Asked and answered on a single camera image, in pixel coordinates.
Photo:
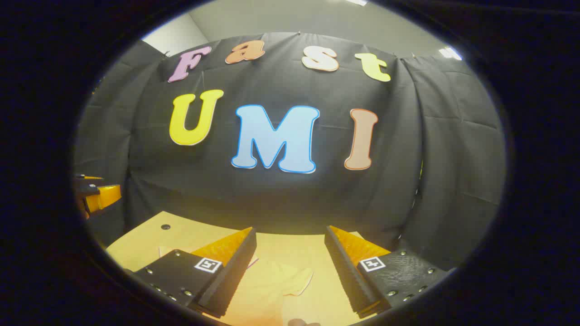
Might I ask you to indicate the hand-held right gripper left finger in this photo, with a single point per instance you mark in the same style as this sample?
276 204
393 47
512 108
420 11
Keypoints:
235 276

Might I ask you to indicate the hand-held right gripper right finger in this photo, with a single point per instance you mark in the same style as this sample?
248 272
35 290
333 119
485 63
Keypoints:
346 276

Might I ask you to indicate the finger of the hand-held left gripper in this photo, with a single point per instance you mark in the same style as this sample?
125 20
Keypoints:
89 188
104 197

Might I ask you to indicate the orange T-shirt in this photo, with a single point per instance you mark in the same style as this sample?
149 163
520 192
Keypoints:
272 290

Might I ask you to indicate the black backdrop cloth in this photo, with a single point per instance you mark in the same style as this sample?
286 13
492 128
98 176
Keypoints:
317 199

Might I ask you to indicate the ceiling light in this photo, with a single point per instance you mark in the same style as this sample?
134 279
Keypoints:
357 2
449 53

